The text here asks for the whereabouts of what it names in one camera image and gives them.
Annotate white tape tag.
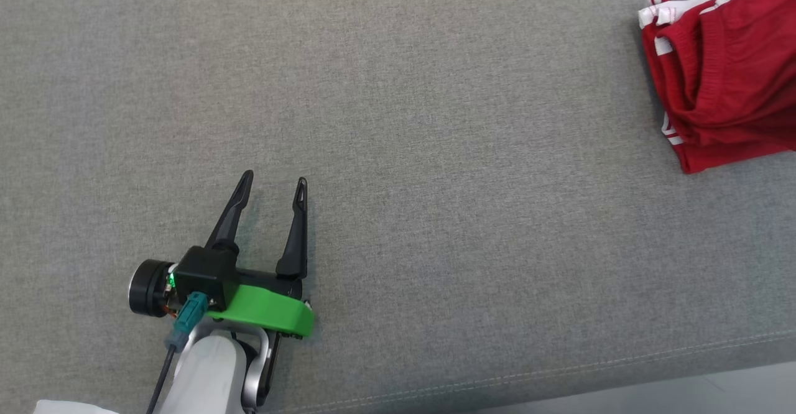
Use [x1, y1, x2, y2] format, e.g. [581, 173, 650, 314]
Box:
[32, 399, 119, 414]

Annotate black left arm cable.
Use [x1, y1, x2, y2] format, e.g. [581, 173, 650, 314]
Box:
[146, 291, 210, 414]

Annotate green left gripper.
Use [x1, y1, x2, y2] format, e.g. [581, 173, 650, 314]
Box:
[205, 170, 315, 339]

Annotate black left gripper motor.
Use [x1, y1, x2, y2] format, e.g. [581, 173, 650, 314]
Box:
[128, 259, 178, 318]

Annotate red shorts with white stripes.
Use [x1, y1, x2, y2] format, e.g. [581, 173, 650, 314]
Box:
[637, 0, 796, 175]

